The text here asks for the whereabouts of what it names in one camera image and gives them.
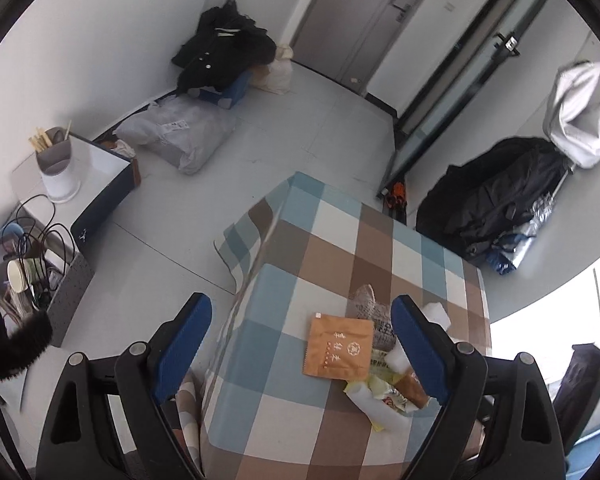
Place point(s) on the grey dotted storage box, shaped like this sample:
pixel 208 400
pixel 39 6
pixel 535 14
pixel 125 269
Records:
pixel 72 290

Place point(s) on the black hanging jacket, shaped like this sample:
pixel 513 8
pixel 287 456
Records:
pixel 500 195

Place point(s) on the blue storage box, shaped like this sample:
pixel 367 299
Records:
pixel 235 91

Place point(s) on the white grey utensil holder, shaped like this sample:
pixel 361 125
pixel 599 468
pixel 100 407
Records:
pixel 60 175

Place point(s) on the brown snack wrapper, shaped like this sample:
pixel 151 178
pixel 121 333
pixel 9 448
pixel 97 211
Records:
pixel 412 390

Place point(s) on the silver blue bag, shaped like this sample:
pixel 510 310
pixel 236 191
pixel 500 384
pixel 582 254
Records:
pixel 522 245

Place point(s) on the beige cloth bag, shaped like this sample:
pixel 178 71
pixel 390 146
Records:
pixel 279 72

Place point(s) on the checkered blue brown tablecloth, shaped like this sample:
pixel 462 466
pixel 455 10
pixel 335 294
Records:
pixel 330 240

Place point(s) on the black furry sleeve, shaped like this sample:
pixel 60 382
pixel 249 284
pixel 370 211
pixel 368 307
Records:
pixel 15 350

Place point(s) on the grey-brown room door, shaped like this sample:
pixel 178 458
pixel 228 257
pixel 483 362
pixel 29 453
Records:
pixel 340 20

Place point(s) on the white paper cup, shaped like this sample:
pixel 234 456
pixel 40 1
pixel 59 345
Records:
pixel 22 275

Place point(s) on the white topped dark cabinet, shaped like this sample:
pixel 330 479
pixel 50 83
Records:
pixel 100 200

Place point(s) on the orange paper packet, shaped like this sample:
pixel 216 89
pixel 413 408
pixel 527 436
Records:
pixel 337 347

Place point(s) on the orange black tool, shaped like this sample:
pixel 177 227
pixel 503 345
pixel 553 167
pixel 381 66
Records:
pixel 395 197

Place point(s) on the brown open box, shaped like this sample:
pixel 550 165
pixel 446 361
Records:
pixel 136 172

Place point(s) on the dark framed glass door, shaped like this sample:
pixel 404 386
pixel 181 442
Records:
pixel 460 75

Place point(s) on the black coat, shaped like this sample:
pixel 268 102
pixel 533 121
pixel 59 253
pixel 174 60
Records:
pixel 220 45

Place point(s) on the white foam piece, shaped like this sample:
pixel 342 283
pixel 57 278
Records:
pixel 437 315

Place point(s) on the white hanging garment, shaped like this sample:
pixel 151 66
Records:
pixel 575 110

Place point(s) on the metal clothes rack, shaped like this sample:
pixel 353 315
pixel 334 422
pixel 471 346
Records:
pixel 562 180

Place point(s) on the wooden chopsticks bundle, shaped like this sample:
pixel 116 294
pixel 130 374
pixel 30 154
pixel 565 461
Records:
pixel 40 141

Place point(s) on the grey plastic bag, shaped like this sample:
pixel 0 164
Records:
pixel 180 132

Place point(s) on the clear printed plastic wrapper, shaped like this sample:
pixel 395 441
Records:
pixel 375 310

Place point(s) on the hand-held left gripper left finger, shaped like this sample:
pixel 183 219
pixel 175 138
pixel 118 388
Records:
pixel 185 345

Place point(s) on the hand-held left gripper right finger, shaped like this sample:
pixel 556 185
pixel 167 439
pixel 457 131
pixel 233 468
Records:
pixel 415 345

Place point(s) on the brown cardboard box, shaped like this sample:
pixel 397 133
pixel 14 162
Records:
pixel 261 74

